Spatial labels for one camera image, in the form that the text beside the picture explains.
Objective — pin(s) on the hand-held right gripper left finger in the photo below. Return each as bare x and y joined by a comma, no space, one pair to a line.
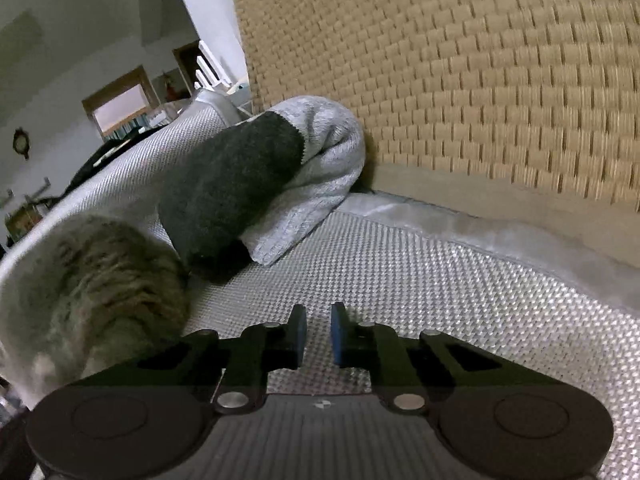
300,332

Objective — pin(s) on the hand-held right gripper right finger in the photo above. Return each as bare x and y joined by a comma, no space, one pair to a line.
339,335

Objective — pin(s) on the black and grey knit sweater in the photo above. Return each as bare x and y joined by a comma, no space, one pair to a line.
240,185

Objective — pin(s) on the grey tabby cat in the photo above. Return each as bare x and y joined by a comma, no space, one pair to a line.
90,290

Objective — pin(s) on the wooden framed window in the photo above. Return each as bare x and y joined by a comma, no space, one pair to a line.
120,102

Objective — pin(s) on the woven tan headboard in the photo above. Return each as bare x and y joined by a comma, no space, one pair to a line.
450,60

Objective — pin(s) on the round dark wall ornament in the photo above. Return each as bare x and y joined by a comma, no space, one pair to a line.
21,142

